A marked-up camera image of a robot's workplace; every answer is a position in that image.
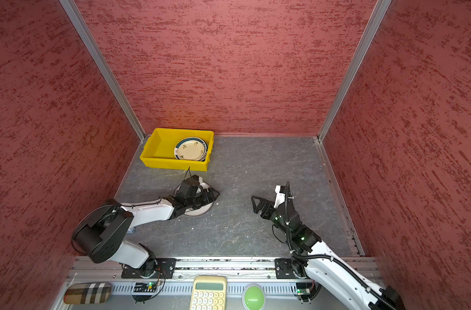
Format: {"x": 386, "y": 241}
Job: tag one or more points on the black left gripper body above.
{"x": 191, "y": 201}

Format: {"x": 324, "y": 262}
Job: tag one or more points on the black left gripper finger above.
{"x": 203, "y": 202}
{"x": 211, "y": 194}

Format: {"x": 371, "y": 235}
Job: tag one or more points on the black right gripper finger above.
{"x": 261, "y": 202}
{"x": 266, "y": 210}

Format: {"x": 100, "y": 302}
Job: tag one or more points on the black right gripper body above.
{"x": 275, "y": 219}

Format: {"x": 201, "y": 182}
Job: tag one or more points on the white plate red characters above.
{"x": 202, "y": 210}

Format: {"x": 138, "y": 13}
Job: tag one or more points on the white plate green red rim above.
{"x": 204, "y": 149}

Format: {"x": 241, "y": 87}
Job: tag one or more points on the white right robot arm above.
{"x": 312, "y": 258}

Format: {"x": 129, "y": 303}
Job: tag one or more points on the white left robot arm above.
{"x": 101, "y": 235}

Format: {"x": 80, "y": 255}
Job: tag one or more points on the yellow plastic bin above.
{"x": 178, "y": 149}

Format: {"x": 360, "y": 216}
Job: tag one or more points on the right green circuit board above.
{"x": 304, "y": 288}

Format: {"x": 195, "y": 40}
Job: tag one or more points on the green circuit board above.
{"x": 144, "y": 288}
{"x": 304, "y": 288}

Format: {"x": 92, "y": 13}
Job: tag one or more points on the green round push button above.
{"x": 254, "y": 297}

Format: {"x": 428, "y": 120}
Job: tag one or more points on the yellow calculator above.
{"x": 209, "y": 293}

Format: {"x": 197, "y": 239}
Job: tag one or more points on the left green circuit board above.
{"x": 144, "y": 288}

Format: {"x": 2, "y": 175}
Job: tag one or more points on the plaid fabric pouch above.
{"x": 88, "y": 293}

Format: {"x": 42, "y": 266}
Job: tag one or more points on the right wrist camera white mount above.
{"x": 282, "y": 194}

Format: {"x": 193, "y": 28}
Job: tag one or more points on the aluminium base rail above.
{"x": 176, "y": 275}

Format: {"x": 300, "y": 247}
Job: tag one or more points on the silver left corner wall strip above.
{"x": 90, "y": 43}

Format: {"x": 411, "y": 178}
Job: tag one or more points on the silver corner wall strip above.
{"x": 374, "y": 22}
{"x": 90, "y": 43}

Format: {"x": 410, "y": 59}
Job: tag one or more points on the silver right corner wall strip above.
{"x": 374, "y": 22}

